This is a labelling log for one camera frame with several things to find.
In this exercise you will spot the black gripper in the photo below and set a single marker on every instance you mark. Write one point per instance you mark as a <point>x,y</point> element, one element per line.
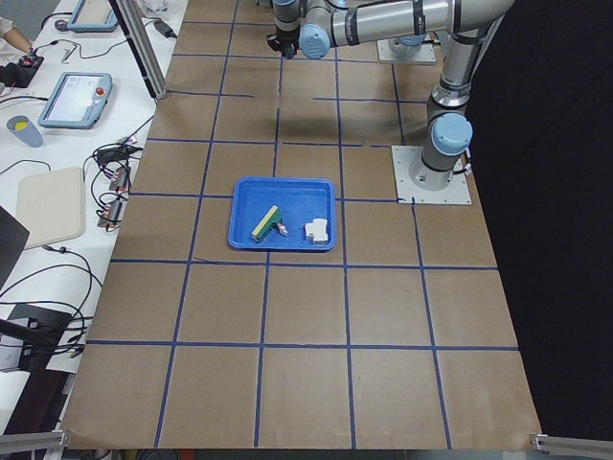
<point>287,40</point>

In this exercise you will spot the black power adapter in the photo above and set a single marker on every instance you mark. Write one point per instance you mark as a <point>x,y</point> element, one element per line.
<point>164,29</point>

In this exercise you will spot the blue plastic tray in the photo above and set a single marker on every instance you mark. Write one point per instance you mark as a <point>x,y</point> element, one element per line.
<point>300,199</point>

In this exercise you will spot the green yellow terminal block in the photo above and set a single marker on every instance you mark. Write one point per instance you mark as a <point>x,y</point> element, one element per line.
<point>273,216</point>

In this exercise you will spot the small white connector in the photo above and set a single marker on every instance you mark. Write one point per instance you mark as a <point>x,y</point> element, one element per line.
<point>282,229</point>

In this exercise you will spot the white circuit breaker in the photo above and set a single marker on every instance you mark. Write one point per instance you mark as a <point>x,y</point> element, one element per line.
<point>316,231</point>

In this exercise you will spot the blue teach pendant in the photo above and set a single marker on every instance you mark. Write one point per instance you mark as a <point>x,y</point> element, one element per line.
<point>92,16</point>
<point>77,101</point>

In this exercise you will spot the grey blue cup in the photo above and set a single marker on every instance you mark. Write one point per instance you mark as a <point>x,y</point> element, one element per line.
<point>25,131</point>

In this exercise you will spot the beige pad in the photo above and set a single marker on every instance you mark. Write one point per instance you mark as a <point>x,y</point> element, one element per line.
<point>51,206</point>

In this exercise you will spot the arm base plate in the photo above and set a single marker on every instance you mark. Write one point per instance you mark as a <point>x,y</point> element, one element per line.
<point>417,184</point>
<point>391,50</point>

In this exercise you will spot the aluminium frame post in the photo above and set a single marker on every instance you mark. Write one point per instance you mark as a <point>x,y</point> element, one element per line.
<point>136,35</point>

